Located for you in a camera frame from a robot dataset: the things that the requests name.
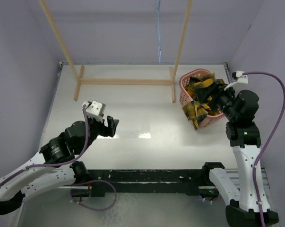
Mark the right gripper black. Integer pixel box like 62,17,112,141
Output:
195,80,239,121

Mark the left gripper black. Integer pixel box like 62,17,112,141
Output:
78,108,119,154

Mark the yellow black plaid shirt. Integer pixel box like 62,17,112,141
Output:
181,72,225,131

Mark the blue wire hanger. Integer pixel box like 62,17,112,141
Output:
155,0,162,65

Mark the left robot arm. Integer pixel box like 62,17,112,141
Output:
0,116,119,215

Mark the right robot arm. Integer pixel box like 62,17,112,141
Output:
196,82,279,227

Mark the pink plastic basket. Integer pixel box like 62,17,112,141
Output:
179,69,224,130

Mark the wooden clothes rack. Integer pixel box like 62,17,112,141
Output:
39,0,193,103

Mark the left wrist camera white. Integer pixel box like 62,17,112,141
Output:
82,101,106,122

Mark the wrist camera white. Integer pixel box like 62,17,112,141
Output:
224,70,248,91
82,101,106,122

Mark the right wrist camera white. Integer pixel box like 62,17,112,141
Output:
224,70,248,91

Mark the aluminium rail frame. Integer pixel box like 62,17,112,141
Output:
18,61,268,190

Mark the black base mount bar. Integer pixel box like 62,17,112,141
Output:
88,169,219,199

